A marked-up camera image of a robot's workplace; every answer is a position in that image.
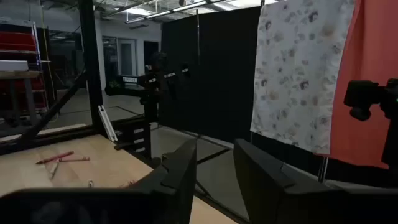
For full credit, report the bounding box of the metal pole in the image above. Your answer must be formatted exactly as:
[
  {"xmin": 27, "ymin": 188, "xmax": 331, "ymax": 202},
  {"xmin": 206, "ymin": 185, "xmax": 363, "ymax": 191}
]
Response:
[{"xmin": 317, "ymin": 156, "xmax": 330, "ymax": 184}]

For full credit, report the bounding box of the black frame post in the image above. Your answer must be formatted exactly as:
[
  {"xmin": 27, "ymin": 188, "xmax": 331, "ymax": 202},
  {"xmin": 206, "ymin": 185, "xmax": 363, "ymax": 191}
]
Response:
[{"xmin": 77, "ymin": 0, "xmax": 105, "ymax": 133}]

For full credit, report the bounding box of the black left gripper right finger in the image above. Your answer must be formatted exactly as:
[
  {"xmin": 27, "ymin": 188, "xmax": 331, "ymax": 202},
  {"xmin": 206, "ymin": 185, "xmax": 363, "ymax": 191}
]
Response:
[{"xmin": 233, "ymin": 138, "xmax": 398, "ymax": 224}]

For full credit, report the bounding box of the black table end rail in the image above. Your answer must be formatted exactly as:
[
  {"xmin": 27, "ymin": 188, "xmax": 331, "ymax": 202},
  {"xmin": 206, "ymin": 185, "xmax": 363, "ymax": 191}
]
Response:
[{"xmin": 0, "ymin": 126, "xmax": 103, "ymax": 156}]

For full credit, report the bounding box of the wooden side table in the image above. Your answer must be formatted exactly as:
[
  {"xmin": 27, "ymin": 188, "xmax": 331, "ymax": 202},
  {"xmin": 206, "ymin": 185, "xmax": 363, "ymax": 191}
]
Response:
[{"xmin": 0, "ymin": 70, "xmax": 43, "ymax": 125}]

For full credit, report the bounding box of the white box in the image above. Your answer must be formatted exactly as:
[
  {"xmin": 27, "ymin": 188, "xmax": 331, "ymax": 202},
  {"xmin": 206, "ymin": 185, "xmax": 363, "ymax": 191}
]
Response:
[{"xmin": 0, "ymin": 60, "xmax": 29, "ymax": 72}]

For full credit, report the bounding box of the red shelf rack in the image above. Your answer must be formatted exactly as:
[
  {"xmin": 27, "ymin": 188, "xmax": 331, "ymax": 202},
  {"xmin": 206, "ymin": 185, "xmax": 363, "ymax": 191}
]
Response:
[{"xmin": 0, "ymin": 17, "xmax": 50, "ymax": 116}]

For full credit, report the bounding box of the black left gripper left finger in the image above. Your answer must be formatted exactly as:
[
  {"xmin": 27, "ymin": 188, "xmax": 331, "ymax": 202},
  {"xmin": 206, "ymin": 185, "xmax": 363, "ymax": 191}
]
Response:
[{"xmin": 0, "ymin": 138, "xmax": 198, "ymax": 224}]

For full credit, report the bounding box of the grey door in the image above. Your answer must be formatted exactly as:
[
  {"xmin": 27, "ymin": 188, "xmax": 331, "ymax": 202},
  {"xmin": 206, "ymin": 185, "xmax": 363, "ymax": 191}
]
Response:
[{"xmin": 117, "ymin": 37, "xmax": 138, "ymax": 77}]

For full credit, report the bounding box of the white grey-flowered cloth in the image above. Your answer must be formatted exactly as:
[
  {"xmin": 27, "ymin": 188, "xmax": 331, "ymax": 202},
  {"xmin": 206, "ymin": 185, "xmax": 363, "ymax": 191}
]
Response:
[{"xmin": 250, "ymin": 0, "xmax": 356, "ymax": 156}]

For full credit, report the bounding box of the black diagonal frame brace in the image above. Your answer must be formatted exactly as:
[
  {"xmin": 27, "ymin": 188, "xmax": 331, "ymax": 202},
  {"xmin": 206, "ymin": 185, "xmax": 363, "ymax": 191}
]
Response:
[{"xmin": 18, "ymin": 70, "xmax": 88, "ymax": 144}]

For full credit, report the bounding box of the black curtain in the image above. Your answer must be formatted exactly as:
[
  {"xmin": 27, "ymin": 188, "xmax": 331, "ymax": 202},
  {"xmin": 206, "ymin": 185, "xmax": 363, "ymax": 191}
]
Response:
[{"xmin": 159, "ymin": 5, "xmax": 262, "ymax": 144}]

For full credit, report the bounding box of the ceiling strip light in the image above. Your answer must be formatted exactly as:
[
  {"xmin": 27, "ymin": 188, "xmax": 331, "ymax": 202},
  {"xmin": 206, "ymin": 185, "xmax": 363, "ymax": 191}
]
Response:
[{"xmin": 124, "ymin": 0, "xmax": 218, "ymax": 25}]

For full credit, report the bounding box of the black camera on stand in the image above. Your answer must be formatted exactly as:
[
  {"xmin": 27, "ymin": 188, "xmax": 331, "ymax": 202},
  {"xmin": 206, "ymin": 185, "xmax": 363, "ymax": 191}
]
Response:
[{"xmin": 343, "ymin": 77, "xmax": 398, "ymax": 171}]

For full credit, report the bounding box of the white bar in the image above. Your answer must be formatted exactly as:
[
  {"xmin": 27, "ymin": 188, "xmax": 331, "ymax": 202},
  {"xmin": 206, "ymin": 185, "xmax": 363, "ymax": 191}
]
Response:
[{"xmin": 97, "ymin": 105, "xmax": 119, "ymax": 143}]

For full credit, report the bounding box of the coral red cloth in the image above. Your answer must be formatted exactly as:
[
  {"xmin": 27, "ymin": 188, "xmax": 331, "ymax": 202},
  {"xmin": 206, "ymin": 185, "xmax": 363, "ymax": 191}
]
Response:
[{"xmin": 315, "ymin": 0, "xmax": 398, "ymax": 170}]

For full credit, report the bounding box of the red crayon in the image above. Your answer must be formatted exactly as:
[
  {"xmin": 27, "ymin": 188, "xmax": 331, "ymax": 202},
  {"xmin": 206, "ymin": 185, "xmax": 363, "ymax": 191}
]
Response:
[{"xmin": 35, "ymin": 151, "xmax": 75, "ymax": 165}]

